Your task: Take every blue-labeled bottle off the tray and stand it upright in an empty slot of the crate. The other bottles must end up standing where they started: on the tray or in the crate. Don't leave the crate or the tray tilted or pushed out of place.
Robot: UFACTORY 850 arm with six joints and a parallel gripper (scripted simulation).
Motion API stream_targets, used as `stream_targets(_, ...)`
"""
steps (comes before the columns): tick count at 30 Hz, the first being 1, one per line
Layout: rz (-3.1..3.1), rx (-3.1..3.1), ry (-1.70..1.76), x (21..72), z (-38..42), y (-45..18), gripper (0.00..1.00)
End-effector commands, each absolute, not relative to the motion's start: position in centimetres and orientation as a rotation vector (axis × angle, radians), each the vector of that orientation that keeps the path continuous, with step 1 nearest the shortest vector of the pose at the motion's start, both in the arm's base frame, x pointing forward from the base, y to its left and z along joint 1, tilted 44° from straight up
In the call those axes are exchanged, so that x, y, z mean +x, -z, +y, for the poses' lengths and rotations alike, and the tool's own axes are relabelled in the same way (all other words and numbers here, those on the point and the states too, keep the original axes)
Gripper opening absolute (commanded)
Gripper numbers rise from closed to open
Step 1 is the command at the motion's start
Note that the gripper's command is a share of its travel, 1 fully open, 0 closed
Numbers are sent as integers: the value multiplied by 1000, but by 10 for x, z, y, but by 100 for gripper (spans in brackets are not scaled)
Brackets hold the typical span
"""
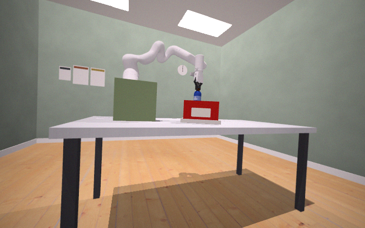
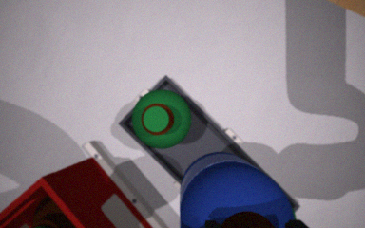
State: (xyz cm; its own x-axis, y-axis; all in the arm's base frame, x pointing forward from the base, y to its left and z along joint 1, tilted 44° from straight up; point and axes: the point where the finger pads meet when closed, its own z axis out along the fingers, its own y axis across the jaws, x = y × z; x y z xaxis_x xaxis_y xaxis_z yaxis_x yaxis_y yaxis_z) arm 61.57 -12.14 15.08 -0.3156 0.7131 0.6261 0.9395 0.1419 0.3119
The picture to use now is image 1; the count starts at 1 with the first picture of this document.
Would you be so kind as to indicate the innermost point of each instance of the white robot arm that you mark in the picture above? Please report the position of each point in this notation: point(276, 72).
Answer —
point(130, 60)

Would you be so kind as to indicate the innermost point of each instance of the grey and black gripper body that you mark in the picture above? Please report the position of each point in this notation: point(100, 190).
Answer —
point(199, 76)

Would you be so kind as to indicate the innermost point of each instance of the blue bottle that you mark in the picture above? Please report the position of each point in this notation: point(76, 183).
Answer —
point(197, 95)

